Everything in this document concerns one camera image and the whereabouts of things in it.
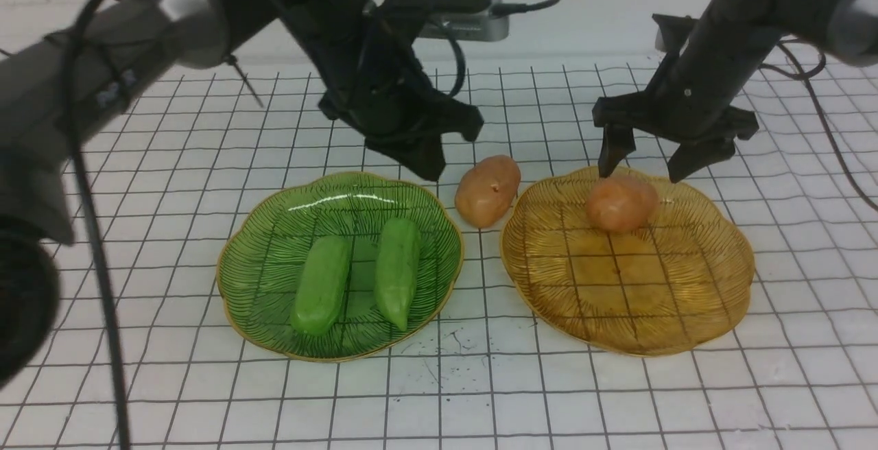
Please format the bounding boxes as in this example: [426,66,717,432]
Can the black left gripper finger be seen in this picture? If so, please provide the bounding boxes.
[432,99,485,143]
[367,134,446,182]

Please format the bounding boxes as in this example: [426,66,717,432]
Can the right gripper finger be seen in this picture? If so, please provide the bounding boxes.
[667,137,736,183]
[597,124,637,178]

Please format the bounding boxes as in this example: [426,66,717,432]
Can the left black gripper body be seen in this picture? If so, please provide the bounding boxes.
[319,0,474,140]

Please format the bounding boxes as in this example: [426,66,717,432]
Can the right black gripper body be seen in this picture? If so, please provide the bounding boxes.
[593,14,760,144]

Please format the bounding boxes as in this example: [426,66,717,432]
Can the orange toy potato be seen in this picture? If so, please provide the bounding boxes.
[586,175,661,233]

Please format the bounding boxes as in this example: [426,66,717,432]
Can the tan toy potato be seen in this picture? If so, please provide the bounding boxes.
[454,155,521,229]

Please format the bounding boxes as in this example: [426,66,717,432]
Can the pointed green toy cucumber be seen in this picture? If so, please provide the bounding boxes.
[374,217,421,331]

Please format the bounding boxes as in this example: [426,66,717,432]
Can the rounded green toy cucumber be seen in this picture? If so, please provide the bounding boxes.
[289,235,352,335]

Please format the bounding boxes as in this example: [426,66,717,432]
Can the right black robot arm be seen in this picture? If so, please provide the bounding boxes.
[592,0,877,183]

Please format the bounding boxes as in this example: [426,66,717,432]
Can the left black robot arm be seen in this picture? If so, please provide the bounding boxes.
[2,0,520,385]

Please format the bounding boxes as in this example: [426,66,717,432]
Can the amber transparent plastic plate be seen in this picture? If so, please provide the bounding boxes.
[501,166,755,357]

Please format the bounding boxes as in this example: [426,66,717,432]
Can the green transparent plastic plate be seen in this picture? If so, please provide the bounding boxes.
[216,171,464,362]

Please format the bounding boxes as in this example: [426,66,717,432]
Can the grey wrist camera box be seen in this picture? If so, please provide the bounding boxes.
[417,0,510,43]

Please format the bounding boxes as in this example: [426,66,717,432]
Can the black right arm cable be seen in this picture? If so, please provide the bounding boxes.
[758,38,878,212]

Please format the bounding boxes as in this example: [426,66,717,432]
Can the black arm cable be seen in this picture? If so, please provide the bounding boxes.
[60,0,565,450]
[758,38,878,212]

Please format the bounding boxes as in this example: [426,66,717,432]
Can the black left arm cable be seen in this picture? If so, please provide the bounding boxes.
[60,0,565,450]

